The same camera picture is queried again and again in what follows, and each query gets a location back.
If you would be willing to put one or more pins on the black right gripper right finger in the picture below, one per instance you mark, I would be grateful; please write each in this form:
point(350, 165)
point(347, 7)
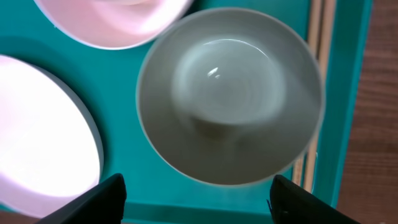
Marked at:
point(291, 204)

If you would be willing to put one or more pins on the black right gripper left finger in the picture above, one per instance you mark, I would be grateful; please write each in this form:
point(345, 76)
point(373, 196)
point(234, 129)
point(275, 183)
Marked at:
point(103, 204)

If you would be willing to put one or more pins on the grey-green bowl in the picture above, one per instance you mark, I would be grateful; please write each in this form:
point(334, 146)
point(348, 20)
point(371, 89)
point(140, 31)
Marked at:
point(230, 96)

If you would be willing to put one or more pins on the large white plate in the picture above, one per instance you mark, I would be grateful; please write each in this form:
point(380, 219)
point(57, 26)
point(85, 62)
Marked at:
point(51, 149)

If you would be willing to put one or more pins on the wooden chopstick right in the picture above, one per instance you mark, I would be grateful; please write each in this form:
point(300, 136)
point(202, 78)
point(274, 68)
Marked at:
point(324, 43)

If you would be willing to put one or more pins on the wooden chopstick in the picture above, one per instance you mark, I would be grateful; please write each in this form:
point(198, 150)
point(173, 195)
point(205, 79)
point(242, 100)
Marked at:
point(324, 43)
point(304, 167)

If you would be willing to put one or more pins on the pink saucer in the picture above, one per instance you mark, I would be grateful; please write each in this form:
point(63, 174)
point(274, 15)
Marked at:
point(113, 25)

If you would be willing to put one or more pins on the wooden chopstick left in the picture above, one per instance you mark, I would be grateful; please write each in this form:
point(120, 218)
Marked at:
point(304, 167)

